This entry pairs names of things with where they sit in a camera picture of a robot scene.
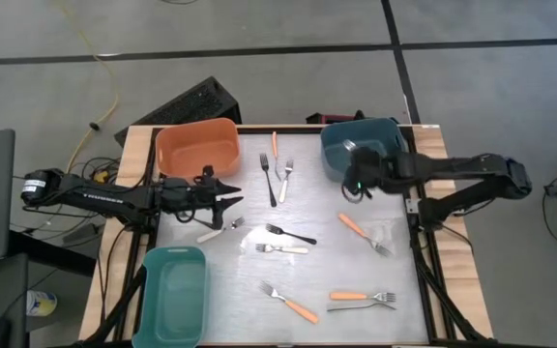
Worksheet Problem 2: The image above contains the orange-handled metal fork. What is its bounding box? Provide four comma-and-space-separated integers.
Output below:
257, 280, 320, 326
271, 130, 283, 182
337, 212, 395, 258
328, 290, 398, 304

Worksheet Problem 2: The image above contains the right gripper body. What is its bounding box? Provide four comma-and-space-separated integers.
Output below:
343, 145, 384, 197

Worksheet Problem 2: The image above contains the orange plastic bin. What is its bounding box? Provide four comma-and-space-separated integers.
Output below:
155, 117, 242, 183

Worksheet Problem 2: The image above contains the red and black tool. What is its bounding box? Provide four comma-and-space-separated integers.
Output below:
306, 109, 400, 126

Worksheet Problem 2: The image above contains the dark blue plastic bin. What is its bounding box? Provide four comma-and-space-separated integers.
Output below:
319, 117, 409, 184

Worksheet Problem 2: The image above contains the white yellow blue can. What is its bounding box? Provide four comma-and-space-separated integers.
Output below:
25, 289, 59, 318

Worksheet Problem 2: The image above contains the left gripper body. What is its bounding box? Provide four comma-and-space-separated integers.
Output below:
161, 164, 225, 231

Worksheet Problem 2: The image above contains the black desk board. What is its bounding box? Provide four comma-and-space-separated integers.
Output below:
7, 230, 97, 277

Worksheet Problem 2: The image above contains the yellow power cable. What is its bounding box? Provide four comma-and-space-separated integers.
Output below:
53, 0, 121, 175

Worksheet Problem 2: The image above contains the teal plastic bin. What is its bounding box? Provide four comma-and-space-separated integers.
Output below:
132, 245, 211, 348

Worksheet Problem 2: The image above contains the black aluminium table frame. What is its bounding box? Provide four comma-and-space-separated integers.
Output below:
82, 124, 497, 348

